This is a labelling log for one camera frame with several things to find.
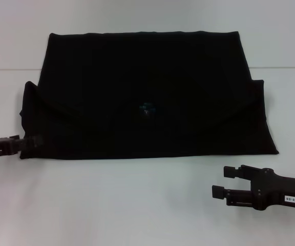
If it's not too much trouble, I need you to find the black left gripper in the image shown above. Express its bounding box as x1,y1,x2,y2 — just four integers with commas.
0,134,44,161

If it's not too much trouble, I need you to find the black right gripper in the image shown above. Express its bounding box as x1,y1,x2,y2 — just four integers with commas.
211,165,295,210

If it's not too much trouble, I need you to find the black shirt with FREE print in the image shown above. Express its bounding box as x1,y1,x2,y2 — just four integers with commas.
18,30,280,161

